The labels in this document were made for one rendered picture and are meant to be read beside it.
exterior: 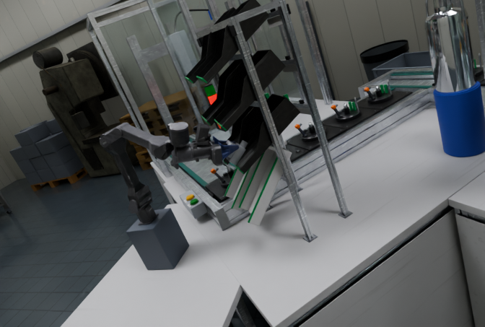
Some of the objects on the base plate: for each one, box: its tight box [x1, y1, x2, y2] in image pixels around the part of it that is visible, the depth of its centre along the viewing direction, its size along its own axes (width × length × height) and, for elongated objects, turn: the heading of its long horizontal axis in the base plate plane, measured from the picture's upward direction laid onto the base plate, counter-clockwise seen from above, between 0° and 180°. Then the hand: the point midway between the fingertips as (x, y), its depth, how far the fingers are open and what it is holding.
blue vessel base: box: [433, 81, 485, 157], centre depth 137 cm, size 16×16×27 cm
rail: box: [169, 166, 232, 231], centre depth 188 cm, size 6×89×11 cm, turn 70°
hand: (226, 146), depth 114 cm, fingers closed on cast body, 4 cm apart
